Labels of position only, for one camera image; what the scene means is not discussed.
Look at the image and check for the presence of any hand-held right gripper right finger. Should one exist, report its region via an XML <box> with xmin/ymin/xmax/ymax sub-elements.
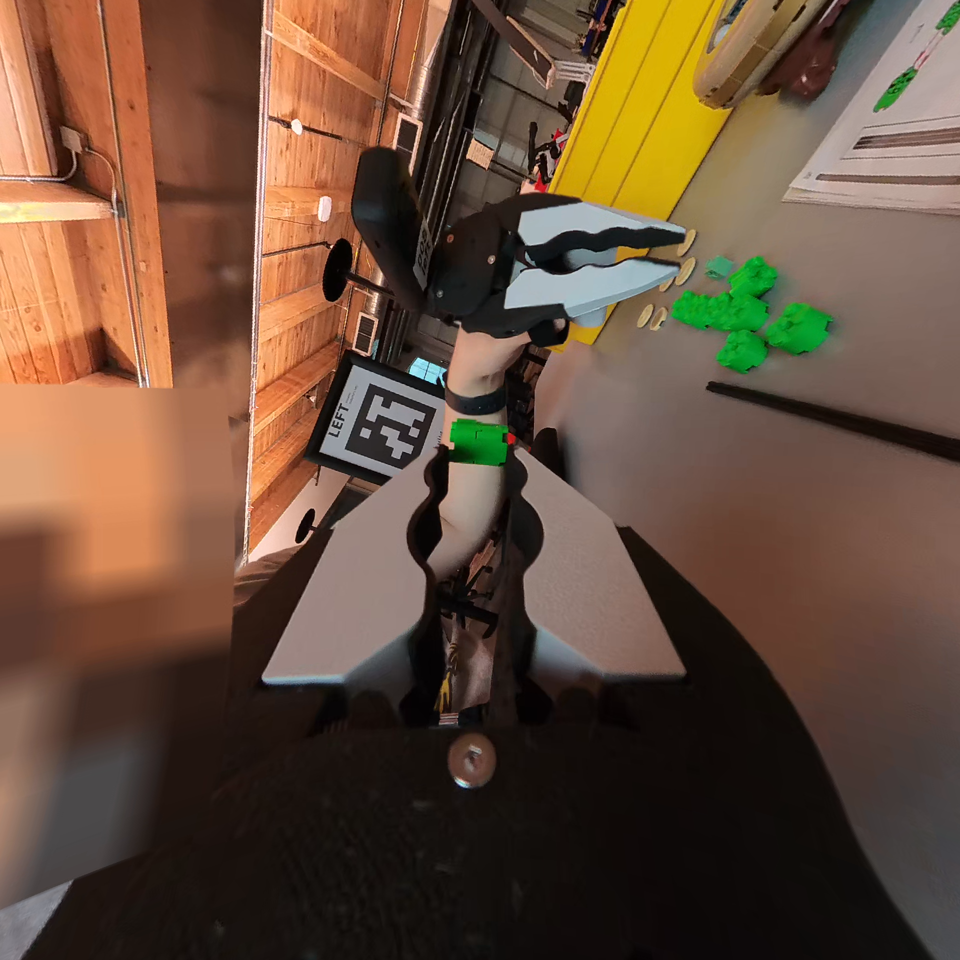
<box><xmin>491</xmin><ymin>448</ymin><xmax>689</xmax><ymax>727</ymax></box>

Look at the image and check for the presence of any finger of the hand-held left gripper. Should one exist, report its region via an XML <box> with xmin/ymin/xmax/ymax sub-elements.
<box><xmin>502</xmin><ymin>255</ymin><xmax>682</xmax><ymax>329</ymax></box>
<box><xmin>513</xmin><ymin>198</ymin><xmax>688</xmax><ymax>265</ymax></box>

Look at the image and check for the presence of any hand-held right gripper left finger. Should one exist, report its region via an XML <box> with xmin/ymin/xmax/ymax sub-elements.
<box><xmin>261</xmin><ymin>442</ymin><xmax>453</xmax><ymax>727</ymax></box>

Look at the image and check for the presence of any green brick assembly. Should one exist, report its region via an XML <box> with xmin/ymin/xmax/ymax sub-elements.
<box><xmin>448</xmin><ymin>418</ymin><xmax>517</xmax><ymax>468</ymax></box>

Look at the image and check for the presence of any person's left hand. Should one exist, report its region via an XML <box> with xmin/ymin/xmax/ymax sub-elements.
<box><xmin>448</xmin><ymin>326</ymin><xmax>524</xmax><ymax>395</ymax></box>

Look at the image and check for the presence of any black office chair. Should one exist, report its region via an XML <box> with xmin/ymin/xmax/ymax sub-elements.
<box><xmin>438</xmin><ymin>573</ymin><xmax>500</xmax><ymax>643</ymax></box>

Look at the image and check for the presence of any yellow box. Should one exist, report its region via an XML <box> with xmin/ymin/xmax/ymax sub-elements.
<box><xmin>549</xmin><ymin>0</ymin><xmax>744</xmax><ymax>348</ymax></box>

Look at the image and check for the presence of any cluster of green round bricks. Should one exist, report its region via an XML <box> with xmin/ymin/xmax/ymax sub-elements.
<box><xmin>669</xmin><ymin>255</ymin><xmax>836</xmax><ymax>376</ymax></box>

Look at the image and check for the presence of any tan brick-built pot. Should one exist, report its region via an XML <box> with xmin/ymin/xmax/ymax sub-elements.
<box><xmin>691</xmin><ymin>0</ymin><xmax>835</xmax><ymax>111</ymax></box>

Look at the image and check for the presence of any brown brick piece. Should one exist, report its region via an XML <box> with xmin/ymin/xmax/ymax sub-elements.
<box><xmin>780</xmin><ymin>15</ymin><xmax>840</xmax><ymax>99</ymax></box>

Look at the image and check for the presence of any black thin rod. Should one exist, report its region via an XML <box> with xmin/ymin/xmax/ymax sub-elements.
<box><xmin>705</xmin><ymin>380</ymin><xmax>960</xmax><ymax>463</ymax></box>

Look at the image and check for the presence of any building instruction booklet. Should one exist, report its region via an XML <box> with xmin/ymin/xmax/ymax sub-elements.
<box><xmin>782</xmin><ymin>0</ymin><xmax>960</xmax><ymax>220</ymax></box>

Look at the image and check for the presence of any silver ventilation duct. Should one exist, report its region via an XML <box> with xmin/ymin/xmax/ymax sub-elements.
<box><xmin>348</xmin><ymin>0</ymin><xmax>470</xmax><ymax>357</ymax></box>

